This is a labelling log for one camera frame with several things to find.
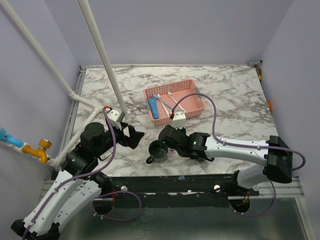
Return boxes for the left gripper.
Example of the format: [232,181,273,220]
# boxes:
[95,121,145,158]

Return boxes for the dark green mug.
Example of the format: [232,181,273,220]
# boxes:
[146,140,168,164]

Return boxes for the pink perforated plastic basket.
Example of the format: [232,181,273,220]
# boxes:
[142,79,206,127]

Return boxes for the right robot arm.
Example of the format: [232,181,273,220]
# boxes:
[158,125,293,196]

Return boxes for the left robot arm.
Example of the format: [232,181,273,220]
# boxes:
[11,122,145,240]

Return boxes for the blue toothpaste tube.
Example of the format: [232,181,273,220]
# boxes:
[147,97,159,120]

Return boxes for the light blue toothbrush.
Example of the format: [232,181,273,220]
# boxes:
[153,94,173,116]

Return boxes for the white toothbrush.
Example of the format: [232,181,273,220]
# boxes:
[167,91,187,113]

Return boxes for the yellow brass tap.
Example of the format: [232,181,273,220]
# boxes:
[22,138,52,164]

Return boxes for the orange clip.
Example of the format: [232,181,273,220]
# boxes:
[267,100,272,111]

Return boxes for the yellow black tool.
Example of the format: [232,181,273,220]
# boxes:
[258,67,262,81]

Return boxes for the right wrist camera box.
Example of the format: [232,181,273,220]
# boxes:
[171,110,187,130]

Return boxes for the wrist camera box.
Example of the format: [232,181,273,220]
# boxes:
[106,107,125,130]
[171,110,187,130]

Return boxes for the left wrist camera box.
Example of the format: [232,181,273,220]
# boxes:
[106,107,125,130]

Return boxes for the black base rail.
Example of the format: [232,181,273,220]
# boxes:
[78,172,259,213]

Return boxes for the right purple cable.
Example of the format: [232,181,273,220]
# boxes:
[169,92,307,218]

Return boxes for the purple cable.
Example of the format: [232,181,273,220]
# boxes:
[169,92,307,218]
[22,106,143,240]

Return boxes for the silver corner bracket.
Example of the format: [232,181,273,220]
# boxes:
[249,60,263,68]

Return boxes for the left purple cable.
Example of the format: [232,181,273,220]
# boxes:
[22,106,143,240]

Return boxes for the blue hose connector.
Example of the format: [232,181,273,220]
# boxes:
[0,127,25,148]

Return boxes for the white pvc pipe frame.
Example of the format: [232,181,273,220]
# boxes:
[0,0,131,168]

